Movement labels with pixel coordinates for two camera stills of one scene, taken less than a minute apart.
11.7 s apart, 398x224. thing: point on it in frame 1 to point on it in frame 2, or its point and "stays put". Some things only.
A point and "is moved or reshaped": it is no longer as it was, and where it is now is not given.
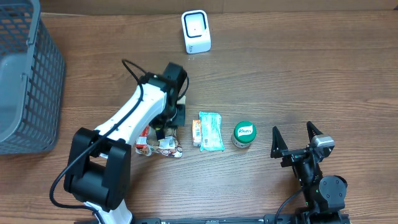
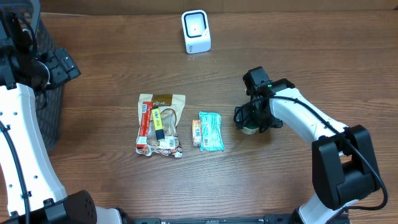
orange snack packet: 196,132 stays put
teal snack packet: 211,137 stays put
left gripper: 179,116 to 60,74
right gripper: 278,145 to 245,119
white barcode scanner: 196,33 stays put
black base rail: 265,219 stays put
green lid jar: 244,132 is moved or reshaped
